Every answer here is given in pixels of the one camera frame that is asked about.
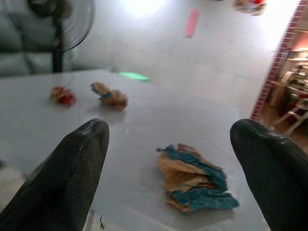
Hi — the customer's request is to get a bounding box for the small crumpled brown teal cardboard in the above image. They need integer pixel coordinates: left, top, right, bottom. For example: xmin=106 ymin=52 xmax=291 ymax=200
xmin=90 ymin=81 xmax=128 ymax=112

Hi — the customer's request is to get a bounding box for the dark green leather sofa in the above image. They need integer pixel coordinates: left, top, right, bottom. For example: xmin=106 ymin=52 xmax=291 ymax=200
xmin=0 ymin=0 xmax=80 ymax=77

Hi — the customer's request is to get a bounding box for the white folding table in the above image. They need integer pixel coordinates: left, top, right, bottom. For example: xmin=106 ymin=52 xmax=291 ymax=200
xmin=0 ymin=69 xmax=270 ymax=231

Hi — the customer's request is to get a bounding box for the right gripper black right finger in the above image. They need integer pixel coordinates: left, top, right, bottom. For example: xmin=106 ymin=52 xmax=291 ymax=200
xmin=230 ymin=118 xmax=308 ymax=231

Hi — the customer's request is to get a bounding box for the light wooden chair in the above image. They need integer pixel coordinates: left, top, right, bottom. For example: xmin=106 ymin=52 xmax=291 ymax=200
xmin=273 ymin=103 xmax=308 ymax=136

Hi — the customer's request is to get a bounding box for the red crumpled wrapper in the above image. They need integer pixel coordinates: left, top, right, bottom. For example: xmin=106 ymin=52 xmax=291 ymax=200
xmin=50 ymin=86 xmax=77 ymax=107

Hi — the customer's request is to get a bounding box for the green plastic stool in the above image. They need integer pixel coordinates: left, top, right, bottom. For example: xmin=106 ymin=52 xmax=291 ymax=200
xmin=117 ymin=71 xmax=151 ymax=83

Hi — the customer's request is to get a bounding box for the black standing fan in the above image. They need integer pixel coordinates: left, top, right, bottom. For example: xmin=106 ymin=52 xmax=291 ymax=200
xmin=4 ymin=0 xmax=95 ymax=73

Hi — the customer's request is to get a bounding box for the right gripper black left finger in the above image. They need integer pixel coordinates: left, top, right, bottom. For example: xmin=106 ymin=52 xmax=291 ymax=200
xmin=0 ymin=118 xmax=110 ymax=231

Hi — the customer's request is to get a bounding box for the large teal brown torn cardboard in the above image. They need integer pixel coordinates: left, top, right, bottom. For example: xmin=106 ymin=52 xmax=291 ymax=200
xmin=157 ymin=143 xmax=240 ymax=214

